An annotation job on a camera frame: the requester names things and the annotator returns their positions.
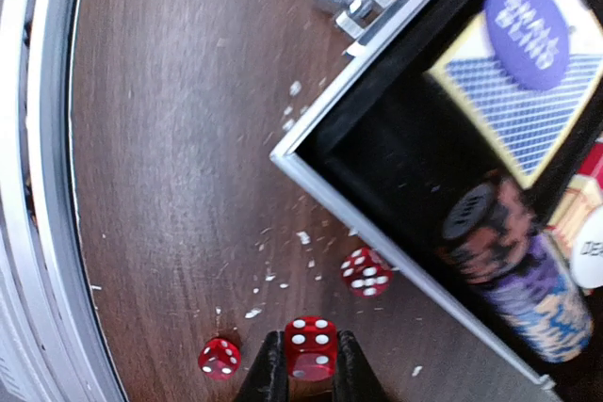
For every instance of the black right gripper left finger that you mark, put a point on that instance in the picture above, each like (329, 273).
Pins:
(267, 379)

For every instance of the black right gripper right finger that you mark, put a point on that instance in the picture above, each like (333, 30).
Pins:
(354, 379)

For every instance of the red die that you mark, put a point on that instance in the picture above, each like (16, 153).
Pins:
(366, 273)
(219, 359)
(310, 348)

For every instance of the aluminium poker case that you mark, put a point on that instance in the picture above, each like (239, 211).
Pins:
(387, 151)

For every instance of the blue playing card box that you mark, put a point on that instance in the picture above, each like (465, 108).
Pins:
(524, 127)

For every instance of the purple small blind button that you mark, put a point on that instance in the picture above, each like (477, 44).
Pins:
(530, 39)

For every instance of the blue orange chip stack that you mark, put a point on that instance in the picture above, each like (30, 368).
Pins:
(489, 237)

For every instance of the white dealer button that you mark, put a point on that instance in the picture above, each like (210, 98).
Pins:
(586, 259)

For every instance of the red playing card box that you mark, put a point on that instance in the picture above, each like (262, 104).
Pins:
(582, 195)

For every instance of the front aluminium rail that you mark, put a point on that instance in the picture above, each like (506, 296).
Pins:
(52, 345)

